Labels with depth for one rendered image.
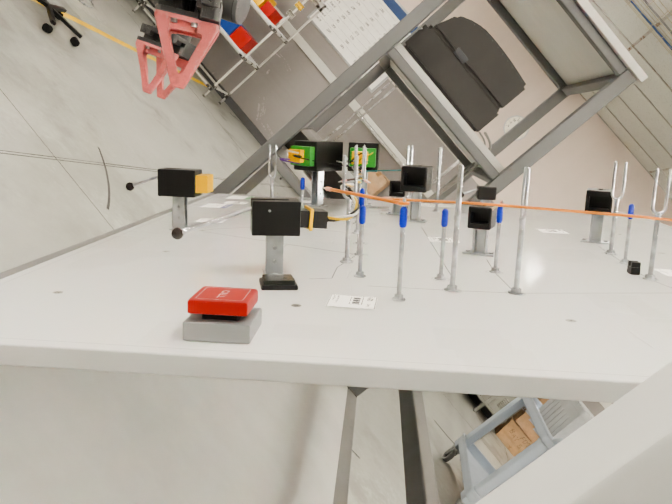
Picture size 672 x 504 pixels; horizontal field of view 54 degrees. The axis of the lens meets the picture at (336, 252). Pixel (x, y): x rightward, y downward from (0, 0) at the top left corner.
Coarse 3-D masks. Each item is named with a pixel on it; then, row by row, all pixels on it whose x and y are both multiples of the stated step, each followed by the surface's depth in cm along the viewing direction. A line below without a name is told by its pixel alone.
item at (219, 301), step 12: (204, 288) 58; (216, 288) 58; (228, 288) 58; (240, 288) 59; (192, 300) 54; (204, 300) 54; (216, 300) 54; (228, 300) 54; (240, 300) 55; (252, 300) 56; (192, 312) 54; (204, 312) 54; (216, 312) 54; (228, 312) 54; (240, 312) 54
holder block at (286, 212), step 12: (252, 204) 76; (264, 204) 76; (276, 204) 76; (288, 204) 77; (300, 204) 77; (252, 216) 76; (264, 216) 76; (276, 216) 77; (288, 216) 77; (300, 216) 77; (252, 228) 77; (264, 228) 77; (276, 228) 77; (288, 228) 77
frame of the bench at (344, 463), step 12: (348, 396) 166; (348, 408) 160; (348, 420) 154; (348, 432) 149; (348, 444) 144; (348, 456) 139; (348, 468) 135; (336, 480) 126; (348, 480) 131; (336, 492) 122
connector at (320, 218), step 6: (306, 210) 78; (318, 210) 79; (324, 210) 80; (306, 216) 78; (318, 216) 78; (324, 216) 79; (306, 222) 78; (318, 222) 78; (324, 222) 79; (324, 228) 79
